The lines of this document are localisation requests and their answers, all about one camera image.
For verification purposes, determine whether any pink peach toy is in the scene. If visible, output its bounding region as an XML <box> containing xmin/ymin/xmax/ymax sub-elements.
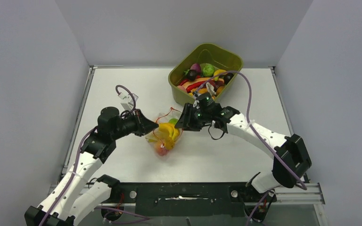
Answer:
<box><xmin>155</xmin><ymin>146</ymin><xmax>169</xmax><ymax>156</ymax></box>

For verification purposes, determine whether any white garlic toy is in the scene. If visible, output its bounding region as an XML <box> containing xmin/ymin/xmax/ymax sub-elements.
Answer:
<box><xmin>206</xmin><ymin>82</ymin><xmax>216</xmax><ymax>96</ymax></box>

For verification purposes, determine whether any dark round fruit toy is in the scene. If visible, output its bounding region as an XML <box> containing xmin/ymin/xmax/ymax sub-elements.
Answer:
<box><xmin>222</xmin><ymin>73</ymin><xmax>234</xmax><ymax>85</ymax></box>

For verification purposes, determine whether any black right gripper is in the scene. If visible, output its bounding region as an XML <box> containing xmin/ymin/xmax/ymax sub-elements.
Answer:
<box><xmin>176</xmin><ymin>104</ymin><xmax>211</xmax><ymax>132</ymax></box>

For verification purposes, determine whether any clear zip top bag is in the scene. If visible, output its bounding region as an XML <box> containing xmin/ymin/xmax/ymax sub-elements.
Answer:
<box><xmin>145</xmin><ymin>107</ymin><xmax>183</xmax><ymax>156</ymax></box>

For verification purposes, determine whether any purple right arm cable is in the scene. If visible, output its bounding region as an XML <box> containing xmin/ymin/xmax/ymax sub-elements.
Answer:
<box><xmin>193</xmin><ymin>71</ymin><xmax>307</xmax><ymax>191</ymax></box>

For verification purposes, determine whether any small yellow banana toy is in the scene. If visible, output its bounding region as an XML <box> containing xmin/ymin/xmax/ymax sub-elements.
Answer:
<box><xmin>213</xmin><ymin>69</ymin><xmax>227</xmax><ymax>81</ymax></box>

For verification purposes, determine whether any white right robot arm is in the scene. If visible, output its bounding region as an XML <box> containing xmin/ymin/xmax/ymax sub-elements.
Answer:
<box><xmin>175</xmin><ymin>95</ymin><xmax>312</xmax><ymax>201</ymax></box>

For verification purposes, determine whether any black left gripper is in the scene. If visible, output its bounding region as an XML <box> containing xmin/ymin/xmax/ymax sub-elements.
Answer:
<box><xmin>111</xmin><ymin>108</ymin><xmax>159</xmax><ymax>140</ymax></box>

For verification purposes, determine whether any red chili pepper toy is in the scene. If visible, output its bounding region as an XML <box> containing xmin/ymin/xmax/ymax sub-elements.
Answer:
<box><xmin>179</xmin><ymin>78</ymin><xmax>200</xmax><ymax>88</ymax></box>

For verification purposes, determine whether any purple onion toy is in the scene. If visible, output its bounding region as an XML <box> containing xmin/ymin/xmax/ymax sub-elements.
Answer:
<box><xmin>190</xmin><ymin>63</ymin><xmax>201</xmax><ymax>73</ymax></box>

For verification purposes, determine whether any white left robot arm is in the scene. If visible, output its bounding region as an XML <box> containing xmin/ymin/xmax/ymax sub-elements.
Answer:
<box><xmin>25</xmin><ymin>107</ymin><xmax>158</xmax><ymax>226</ymax></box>

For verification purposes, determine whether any green lime toy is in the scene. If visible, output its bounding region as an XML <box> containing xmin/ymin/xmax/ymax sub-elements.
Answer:
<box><xmin>168</xmin><ymin>118</ymin><xmax>178</xmax><ymax>125</ymax></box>

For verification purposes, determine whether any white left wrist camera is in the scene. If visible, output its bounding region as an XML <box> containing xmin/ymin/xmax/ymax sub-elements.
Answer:
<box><xmin>118</xmin><ymin>93</ymin><xmax>139</xmax><ymax>111</ymax></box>

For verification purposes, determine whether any olive green plastic tub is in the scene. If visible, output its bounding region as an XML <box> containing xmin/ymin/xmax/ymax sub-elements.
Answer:
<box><xmin>168</xmin><ymin>43</ymin><xmax>243</xmax><ymax>105</ymax></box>

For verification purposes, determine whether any pink round fruit toy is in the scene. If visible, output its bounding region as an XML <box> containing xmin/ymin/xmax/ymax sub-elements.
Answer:
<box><xmin>177</xmin><ymin>85</ymin><xmax>187</xmax><ymax>93</ymax></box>

